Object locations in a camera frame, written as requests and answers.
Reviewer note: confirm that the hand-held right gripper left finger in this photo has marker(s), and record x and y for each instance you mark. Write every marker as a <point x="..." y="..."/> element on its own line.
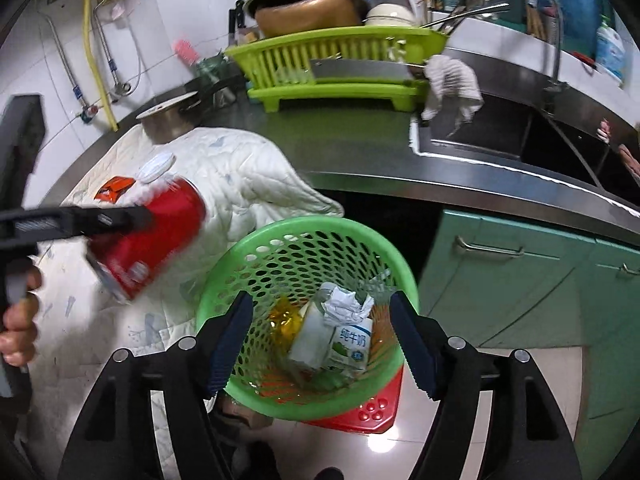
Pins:
<point x="235" y="340"/>

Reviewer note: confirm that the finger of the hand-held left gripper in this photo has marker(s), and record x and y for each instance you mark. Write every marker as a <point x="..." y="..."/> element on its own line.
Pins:
<point x="100" y="220"/>

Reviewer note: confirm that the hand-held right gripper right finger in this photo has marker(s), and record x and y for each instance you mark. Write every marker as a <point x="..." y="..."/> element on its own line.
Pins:
<point x="410" y="345"/>

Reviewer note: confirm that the red snack wrapper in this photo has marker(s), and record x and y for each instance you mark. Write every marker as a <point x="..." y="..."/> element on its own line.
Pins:
<point x="117" y="187"/>

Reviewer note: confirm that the yellow plastic wrapper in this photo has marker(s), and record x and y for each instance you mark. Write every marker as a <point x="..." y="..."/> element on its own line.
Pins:
<point x="282" y="325"/>

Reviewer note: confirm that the white milk carton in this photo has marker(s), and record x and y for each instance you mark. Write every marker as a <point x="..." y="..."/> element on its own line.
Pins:
<point x="350" y="345"/>

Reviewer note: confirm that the red soda can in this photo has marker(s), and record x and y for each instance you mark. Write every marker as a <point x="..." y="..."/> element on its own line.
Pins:
<point x="160" y="255"/>

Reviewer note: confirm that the white paper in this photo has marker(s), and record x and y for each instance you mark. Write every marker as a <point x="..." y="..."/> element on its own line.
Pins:
<point x="345" y="305"/>

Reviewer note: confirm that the white plastic lid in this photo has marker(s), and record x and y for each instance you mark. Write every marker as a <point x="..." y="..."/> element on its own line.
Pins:
<point x="155" y="166"/>

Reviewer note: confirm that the green perforated basket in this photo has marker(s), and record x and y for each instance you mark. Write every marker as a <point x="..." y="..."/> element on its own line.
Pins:
<point x="300" y="240"/>

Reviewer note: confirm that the person's left hand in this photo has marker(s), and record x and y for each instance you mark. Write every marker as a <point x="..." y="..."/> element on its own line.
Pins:
<point x="22" y="330"/>

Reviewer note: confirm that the red plastic stool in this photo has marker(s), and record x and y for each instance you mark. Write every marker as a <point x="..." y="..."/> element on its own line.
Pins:
<point x="370" y="410"/>

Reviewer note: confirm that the green cabinet door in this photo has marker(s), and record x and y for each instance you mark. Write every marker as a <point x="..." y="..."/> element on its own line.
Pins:
<point x="615" y="340"/>
<point x="500" y="295"/>

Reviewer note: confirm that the metal saucepan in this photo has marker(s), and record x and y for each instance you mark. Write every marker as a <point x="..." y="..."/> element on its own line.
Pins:
<point x="167" y="120"/>

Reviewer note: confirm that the white quilted mat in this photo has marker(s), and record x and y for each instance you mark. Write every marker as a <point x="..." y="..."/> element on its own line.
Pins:
<point x="240" y="170"/>

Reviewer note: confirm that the pink clip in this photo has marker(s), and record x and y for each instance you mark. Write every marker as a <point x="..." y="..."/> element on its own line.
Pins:
<point x="116" y="12"/>

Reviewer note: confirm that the green glass jar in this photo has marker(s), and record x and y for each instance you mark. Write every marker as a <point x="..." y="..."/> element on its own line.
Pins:
<point x="212" y="70"/>

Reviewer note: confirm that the pink brush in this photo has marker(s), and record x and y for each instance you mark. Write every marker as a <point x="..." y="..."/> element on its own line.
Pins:
<point x="185" y="52"/>

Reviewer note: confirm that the steel sink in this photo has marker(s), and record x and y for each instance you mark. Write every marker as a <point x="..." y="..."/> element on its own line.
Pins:
<point x="500" y="130"/>

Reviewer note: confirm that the grey dish rag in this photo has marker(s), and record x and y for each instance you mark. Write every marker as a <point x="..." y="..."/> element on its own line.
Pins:
<point x="452" y="87"/>

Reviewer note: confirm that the green dish rack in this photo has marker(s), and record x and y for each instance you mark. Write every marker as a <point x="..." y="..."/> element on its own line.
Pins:
<point x="330" y="95"/>

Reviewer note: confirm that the steel cleaver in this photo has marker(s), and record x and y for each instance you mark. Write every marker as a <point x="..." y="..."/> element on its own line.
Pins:
<point x="360" y="71"/>

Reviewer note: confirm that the brown cooking pot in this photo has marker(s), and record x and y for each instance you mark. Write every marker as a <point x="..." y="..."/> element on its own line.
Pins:
<point x="310" y="15"/>

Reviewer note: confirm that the chrome faucet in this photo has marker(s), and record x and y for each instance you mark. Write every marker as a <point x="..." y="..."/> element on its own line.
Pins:
<point x="552" y="60"/>

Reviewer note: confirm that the stack of white bowls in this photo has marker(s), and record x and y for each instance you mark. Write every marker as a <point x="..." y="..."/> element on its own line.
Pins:
<point x="390" y="17"/>

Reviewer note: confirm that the steel ladle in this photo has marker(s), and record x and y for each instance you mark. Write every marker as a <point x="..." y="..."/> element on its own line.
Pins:
<point x="465" y="15"/>

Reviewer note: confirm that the white dish soap bottle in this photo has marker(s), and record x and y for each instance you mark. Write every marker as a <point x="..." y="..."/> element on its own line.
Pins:
<point x="610" y="50"/>

